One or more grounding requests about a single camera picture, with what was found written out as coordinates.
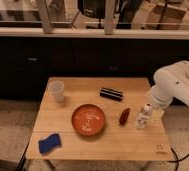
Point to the red pepper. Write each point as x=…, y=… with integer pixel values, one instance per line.
x=124, y=116

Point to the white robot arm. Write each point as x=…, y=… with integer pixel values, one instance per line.
x=170, y=82

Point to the orange ceramic bowl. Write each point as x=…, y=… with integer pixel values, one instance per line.
x=88, y=120

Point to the wooden folding table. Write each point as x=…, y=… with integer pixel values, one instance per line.
x=115, y=141

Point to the clear plastic cup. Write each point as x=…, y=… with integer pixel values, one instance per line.
x=56, y=89

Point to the clear plastic bottle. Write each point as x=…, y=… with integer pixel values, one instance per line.
x=143, y=116

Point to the blue sponge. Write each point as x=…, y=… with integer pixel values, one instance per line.
x=49, y=143

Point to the dark low cabinet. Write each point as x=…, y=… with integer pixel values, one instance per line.
x=26, y=63

